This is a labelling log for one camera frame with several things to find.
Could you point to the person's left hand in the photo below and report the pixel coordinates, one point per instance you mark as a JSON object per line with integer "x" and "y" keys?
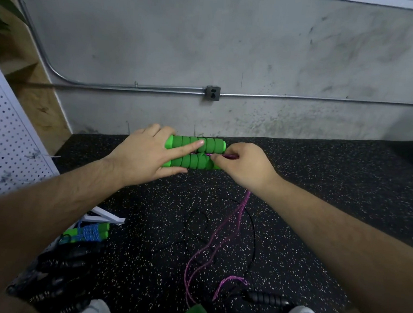
{"x": 146, "y": 157}

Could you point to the person's right hand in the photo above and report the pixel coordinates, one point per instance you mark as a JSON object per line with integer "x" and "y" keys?
{"x": 248, "y": 168}

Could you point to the person's right forearm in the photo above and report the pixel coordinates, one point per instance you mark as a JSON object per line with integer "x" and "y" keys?
{"x": 355, "y": 259}

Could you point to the white pegboard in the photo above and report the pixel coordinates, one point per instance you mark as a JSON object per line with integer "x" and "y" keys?
{"x": 8, "y": 139}

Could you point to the white left shoe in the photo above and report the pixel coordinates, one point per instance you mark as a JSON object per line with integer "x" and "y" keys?
{"x": 94, "y": 310}

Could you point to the metal conduit pipe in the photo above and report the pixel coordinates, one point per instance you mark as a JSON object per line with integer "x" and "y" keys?
{"x": 126, "y": 86}

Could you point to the person's left forearm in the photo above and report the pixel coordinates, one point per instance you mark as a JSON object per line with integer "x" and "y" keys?
{"x": 29, "y": 233}

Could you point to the green potted plant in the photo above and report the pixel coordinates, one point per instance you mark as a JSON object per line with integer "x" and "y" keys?
{"x": 0, "y": 10}

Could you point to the grey electrical junction box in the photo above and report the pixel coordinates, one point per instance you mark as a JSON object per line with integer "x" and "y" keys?
{"x": 211, "y": 92}

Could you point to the white pegboard stand foot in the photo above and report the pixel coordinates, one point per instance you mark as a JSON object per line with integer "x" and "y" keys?
{"x": 105, "y": 215}

